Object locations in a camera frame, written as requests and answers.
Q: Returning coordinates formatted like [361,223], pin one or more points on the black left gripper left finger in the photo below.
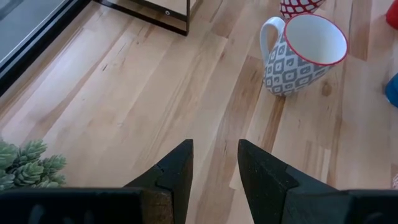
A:
[140,205]

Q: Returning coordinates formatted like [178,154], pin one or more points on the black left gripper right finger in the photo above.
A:
[295,202]

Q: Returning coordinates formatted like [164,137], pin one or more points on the grey white diamond pattern mug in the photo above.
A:
[289,74]

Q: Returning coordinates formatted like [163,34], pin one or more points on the blue and white mug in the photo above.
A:
[393,91]

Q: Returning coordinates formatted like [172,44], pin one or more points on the red white diamond pattern mug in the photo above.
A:
[295,7]

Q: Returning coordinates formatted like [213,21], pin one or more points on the potted green plant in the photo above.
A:
[25,168]

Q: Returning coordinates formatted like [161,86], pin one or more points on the wooden shelf with black frame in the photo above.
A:
[168,3]

